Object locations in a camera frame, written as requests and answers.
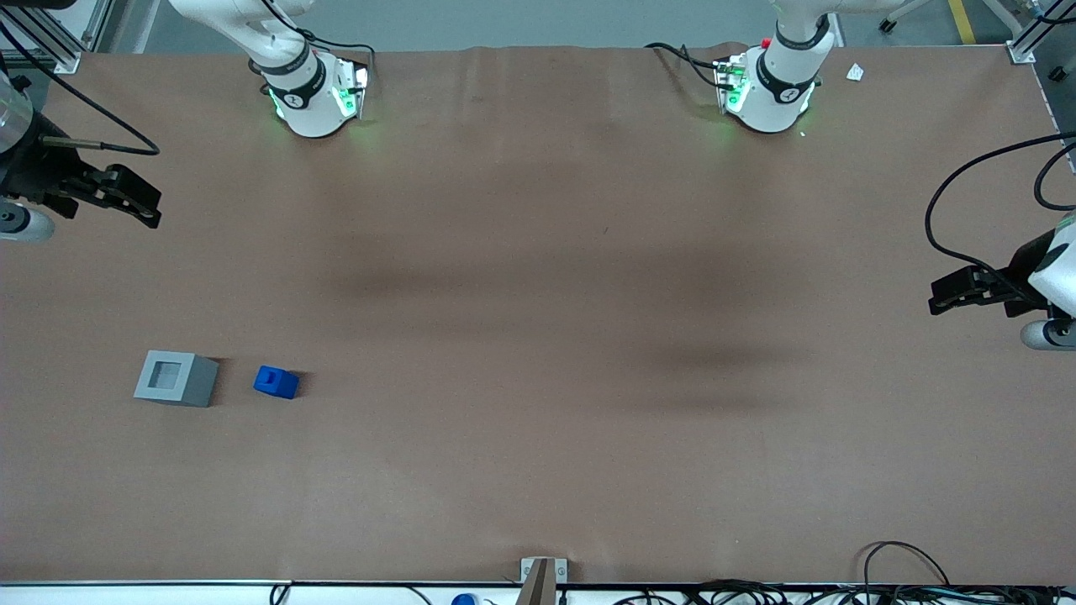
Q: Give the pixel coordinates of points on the blue plastic part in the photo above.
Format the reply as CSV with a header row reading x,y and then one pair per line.
x,y
277,383

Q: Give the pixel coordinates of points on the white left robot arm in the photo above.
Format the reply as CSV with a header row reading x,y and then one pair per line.
x,y
769,92

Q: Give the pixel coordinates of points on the white paper scrap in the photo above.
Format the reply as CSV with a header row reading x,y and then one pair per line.
x,y
855,72

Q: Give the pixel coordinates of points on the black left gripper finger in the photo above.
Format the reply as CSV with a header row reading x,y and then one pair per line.
x,y
958,281
958,302

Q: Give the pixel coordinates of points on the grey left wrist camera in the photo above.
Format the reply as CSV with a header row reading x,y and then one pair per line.
x,y
1046,334

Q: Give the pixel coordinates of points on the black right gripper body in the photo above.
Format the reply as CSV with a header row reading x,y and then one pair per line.
x,y
35,175

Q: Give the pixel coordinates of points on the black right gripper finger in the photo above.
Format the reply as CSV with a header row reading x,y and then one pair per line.
x,y
126,210
126,185

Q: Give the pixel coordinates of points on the white stand leg with caster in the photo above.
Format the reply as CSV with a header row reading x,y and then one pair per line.
x,y
899,15

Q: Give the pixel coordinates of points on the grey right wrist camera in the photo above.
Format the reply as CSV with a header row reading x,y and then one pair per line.
x,y
21,225

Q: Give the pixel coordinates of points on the gray square base block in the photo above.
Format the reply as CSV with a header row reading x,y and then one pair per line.
x,y
189,388

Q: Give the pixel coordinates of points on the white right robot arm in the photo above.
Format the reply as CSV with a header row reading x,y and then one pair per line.
x,y
313,107

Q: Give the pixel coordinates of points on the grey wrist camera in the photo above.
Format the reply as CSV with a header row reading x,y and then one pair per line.
x,y
21,225
1046,334

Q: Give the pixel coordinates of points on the small black clamp block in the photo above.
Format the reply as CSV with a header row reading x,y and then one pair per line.
x,y
1057,74

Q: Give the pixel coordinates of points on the brown table cover sheet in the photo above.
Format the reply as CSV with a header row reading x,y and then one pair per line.
x,y
538,336

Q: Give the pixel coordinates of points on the blue round cap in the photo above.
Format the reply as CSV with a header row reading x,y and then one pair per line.
x,y
463,599

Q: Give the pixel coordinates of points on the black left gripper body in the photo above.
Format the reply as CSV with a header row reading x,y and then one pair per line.
x,y
1019,287

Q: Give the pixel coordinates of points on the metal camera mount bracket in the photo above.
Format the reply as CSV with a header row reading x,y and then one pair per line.
x,y
542,580

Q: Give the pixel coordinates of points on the aluminium frame profile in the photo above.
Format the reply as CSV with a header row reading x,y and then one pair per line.
x,y
1021,38
50,38

